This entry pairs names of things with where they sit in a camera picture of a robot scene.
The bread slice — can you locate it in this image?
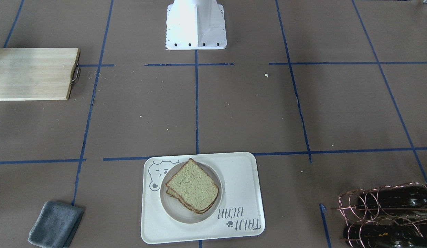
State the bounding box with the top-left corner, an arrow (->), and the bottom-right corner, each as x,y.
165,158 -> 219,214
165,188 -> 217,215

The white round plate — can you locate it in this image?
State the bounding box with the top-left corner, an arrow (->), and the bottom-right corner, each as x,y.
160,161 -> 223,224

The white bear serving tray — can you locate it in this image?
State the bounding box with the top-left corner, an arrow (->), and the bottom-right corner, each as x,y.
140,152 -> 265,244

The grey folded cloth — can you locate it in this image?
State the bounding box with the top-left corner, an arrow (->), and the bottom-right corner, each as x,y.
28,201 -> 84,248

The dark glass bottle lower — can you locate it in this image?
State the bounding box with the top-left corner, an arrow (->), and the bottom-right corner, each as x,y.
341,218 -> 427,248

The dark glass bottle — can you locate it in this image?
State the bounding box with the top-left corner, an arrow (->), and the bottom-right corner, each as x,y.
356,185 -> 427,216
341,218 -> 427,248

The wooden cutting board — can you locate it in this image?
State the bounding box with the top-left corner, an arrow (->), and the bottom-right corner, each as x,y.
0,48 -> 80,101

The dark glass bottle upper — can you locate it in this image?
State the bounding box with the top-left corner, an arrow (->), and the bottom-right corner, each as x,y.
356,185 -> 427,216

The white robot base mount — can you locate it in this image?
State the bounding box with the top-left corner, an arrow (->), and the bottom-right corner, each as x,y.
165,0 -> 227,50

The copper wire bottle rack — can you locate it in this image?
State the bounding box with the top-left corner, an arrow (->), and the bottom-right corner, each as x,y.
337,182 -> 427,248

